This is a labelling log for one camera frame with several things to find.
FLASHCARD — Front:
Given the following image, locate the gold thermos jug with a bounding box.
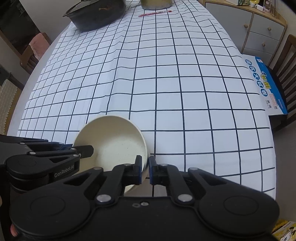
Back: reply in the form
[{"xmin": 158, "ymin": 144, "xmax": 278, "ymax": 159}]
[{"xmin": 140, "ymin": 0, "xmax": 173, "ymax": 10}]

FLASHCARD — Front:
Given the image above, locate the cream round bowl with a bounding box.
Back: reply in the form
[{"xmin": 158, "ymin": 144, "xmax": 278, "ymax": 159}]
[{"xmin": 73, "ymin": 115, "xmax": 148, "ymax": 181}]

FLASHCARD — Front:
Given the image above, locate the yellow cartoon box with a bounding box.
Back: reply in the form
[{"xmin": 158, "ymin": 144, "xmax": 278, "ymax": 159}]
[{"xmin": 272, "ymin": 219, "xmax": 296, "ymax": 241}]

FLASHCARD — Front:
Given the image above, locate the grey drawer cabinet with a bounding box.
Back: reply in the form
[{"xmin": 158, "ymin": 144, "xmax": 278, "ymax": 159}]
[{"xmin": 200, "ymin": 1, "xmax": 287, "ymax": 65}]

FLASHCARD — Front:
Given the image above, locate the person's left hand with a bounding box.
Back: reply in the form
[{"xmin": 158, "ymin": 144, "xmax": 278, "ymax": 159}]
[{"xmin": 10, "ymin": 224, "xmax": 18, "ymax": 237}]

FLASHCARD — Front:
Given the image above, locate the brown wooden chair right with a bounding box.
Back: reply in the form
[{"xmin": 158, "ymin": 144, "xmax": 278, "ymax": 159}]
[{"xmin": 268, "ymin": 34, "xmax": 295, "ymax": 133}]

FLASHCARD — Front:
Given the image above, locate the black cooking pot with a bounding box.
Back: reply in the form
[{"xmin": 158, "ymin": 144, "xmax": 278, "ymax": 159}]
[{"xmin": 63, "ymin": 0, "xmax": 126, "ymax": 32}]

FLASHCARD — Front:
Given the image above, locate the cream cushion chair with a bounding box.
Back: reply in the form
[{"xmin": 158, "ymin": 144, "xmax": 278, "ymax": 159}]
[{"xmin": 0, "ymin": 79, "xmax": 22, "ymax": 135}]

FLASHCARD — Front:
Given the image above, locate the blue white paper box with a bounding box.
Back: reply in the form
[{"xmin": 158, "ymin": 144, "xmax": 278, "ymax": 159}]
[{"xmin": 242, "ymin": 54, "xmax": 288, "ymax": 115}]

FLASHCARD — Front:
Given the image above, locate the pink towel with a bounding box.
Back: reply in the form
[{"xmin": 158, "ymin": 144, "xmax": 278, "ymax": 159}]
[{"xmin": 29, "ymin": 33, "xmax": 51, "ymax": 60}]

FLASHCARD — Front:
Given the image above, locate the red pen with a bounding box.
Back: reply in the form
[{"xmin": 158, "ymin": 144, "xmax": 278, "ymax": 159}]
[{"xmin": 138, "ymin": 10, "xmax": 172, "ymax": 17}]

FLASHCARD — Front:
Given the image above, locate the checkered white tablecloth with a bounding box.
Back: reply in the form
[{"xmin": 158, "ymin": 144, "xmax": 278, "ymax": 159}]
[{"xmin": 16, "ymin": 1, "xmax": 276, "ymax": 197}]

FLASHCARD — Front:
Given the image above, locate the wooden chair left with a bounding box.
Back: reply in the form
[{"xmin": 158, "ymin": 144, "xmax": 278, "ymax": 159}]
[{"xmin": 20, "ymin": 37, "xmax": 52, "ymax": 75}]

